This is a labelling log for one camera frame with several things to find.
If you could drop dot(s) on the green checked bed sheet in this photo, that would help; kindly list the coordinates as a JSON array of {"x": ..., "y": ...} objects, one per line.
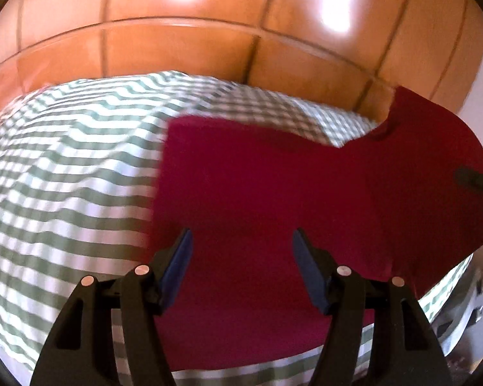
[{"x": 64, "y": 169}]

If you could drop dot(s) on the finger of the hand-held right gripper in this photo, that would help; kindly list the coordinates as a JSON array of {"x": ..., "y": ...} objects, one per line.
[{"x": 477, "y": 181}]

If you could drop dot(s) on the wooden panelled wardrobe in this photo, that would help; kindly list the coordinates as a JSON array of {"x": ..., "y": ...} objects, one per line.
[{"x": 185, "y": 48}]

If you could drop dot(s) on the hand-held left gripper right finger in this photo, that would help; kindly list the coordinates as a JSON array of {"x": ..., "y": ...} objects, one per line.
[{"x": 312, "y": 271}]

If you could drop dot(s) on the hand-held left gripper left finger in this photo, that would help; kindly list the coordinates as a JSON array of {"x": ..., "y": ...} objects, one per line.
[{"x": 178, "y": 267}]

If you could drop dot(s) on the red knitted garment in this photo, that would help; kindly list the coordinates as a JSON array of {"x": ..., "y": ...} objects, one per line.
[{"x": 265, "y": 177}]

